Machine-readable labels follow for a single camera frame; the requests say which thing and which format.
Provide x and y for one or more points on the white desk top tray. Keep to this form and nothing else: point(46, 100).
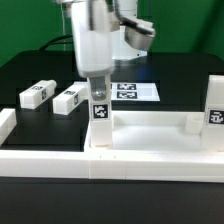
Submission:
point(165, 132)

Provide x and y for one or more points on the white U-shaped fence frame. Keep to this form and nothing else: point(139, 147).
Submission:
point(96, 163)

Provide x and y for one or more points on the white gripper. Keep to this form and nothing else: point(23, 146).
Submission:
point(91, 35)

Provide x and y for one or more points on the white fiducial marker sheet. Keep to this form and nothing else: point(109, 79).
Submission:
point(134, 92)

